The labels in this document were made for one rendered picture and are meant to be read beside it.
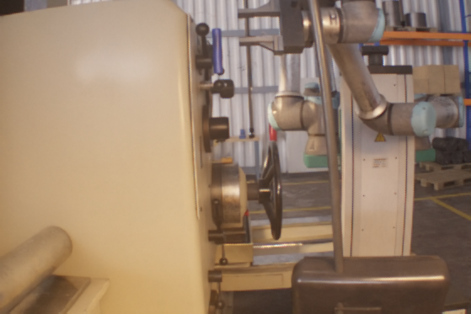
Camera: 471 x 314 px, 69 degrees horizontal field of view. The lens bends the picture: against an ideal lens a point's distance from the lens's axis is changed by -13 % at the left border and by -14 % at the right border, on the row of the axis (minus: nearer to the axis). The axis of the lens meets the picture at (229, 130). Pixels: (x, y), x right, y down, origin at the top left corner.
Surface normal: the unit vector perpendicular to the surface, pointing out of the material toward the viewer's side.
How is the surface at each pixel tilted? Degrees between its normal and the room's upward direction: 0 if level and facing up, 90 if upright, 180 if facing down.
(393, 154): 90
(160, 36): 90
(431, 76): 90
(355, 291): 110
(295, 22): 73
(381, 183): 90
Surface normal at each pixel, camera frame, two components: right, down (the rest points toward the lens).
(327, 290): -0.25, 0.41
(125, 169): -0.02, 0.07
